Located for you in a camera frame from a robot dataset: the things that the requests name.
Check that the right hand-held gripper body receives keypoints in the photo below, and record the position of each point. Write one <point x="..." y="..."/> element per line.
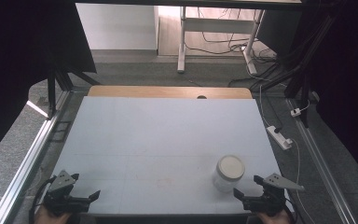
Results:
<point x="270" y="200"/>

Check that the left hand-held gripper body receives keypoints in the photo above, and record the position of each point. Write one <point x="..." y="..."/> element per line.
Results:
<point x="62" y="199"/>

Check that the clear glass jar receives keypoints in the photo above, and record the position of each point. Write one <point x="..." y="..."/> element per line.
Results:
<point x="225" y="185"/>

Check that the white round jar lid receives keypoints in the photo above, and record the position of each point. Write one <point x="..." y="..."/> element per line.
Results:
<point x="231" y="167"/>

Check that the person's right hand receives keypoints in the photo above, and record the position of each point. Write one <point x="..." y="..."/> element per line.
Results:
<point x="275" y="219"/>

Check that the person's left hand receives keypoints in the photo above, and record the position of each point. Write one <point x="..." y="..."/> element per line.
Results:
<point x="48" y="218"/>

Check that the white power strip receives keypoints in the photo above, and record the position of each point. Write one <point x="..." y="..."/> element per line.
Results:
<point x="279" y="137"/>

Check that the small white adapter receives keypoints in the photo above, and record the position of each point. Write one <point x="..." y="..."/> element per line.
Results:
<point x="295" y="112"/>

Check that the black metal stand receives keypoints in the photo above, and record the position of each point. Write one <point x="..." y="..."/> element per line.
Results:
<point x="304" y="56"/>
<point x="51" y="93"/>

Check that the white table cover sheet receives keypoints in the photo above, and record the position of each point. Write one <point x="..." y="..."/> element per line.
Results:
<point x="167" y="140"/>

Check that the wooden table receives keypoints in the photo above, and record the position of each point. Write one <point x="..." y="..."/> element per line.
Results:
<point x="155" y="92"/>

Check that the black curtain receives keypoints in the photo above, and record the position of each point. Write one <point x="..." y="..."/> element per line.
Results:
<point x="18" y="56"/>
<point x="348" y="77"/>

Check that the black floor bracket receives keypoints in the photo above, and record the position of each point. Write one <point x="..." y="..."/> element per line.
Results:
<point x="61" y="130"/>

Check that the aluminium frame rail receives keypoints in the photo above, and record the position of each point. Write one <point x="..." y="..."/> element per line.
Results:
<point x="28" y="161"/>
<point x="323" y="168"/>

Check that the white desk frame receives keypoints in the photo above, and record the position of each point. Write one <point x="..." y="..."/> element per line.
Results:
<point x="217" y="25"/>

